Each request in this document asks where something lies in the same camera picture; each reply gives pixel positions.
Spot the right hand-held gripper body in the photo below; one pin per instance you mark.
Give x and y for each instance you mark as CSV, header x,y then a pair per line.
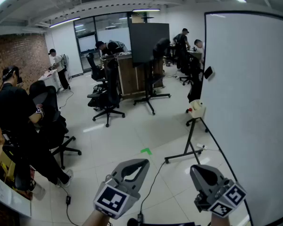
x,y
226,196

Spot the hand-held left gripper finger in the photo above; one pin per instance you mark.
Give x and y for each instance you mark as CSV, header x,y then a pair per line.
x,y
142,178
117,171

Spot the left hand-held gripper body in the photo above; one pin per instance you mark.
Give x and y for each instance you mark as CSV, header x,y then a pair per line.
x,y
113,199

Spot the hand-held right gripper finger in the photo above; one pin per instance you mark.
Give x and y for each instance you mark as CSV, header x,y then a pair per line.
x,y
193,175
219,176

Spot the cream marker box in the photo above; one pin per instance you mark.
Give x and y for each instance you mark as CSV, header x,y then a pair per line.
x,y
199,110

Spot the person's right forearm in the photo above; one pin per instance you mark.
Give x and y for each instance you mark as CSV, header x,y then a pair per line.
x,y
220,220

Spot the person's left forearm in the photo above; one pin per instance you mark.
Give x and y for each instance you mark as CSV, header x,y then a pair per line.
x,y
95,219

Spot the black metal rolling stand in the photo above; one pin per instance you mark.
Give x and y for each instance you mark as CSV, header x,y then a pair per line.
x,y
191,135

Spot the large white whiteboard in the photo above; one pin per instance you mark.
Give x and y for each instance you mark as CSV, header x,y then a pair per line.
x,y
250,102

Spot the black whiteboard eraser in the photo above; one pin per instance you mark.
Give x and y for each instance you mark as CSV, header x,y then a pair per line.
x,y
208,72

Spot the black chest-mounted device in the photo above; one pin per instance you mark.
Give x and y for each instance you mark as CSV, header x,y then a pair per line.
x,y
132,222

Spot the black power adapter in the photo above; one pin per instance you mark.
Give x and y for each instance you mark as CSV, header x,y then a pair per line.
x,y
139,217
68,199

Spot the black rolling display stand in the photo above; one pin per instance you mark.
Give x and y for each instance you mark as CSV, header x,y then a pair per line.
x,y
148,88

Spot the wooden crate desk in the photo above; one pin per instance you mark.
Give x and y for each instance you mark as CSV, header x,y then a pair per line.
x,y
127,79

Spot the white table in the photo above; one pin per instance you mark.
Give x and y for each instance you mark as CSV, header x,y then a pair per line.
x,y
11,196

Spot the white cabinet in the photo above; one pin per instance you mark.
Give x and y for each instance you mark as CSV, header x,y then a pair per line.
x,y
50,78

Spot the white metal rack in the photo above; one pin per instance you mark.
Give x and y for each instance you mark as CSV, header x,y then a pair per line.
x,y
66,65

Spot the brown office desk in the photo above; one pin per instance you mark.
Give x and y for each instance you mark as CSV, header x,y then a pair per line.
x,y
195,54

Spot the large black display panel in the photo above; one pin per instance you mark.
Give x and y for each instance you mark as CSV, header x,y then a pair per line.
x,y
148,43

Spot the black framed glass partition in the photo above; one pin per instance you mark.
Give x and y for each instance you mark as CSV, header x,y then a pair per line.
x,y
103,27

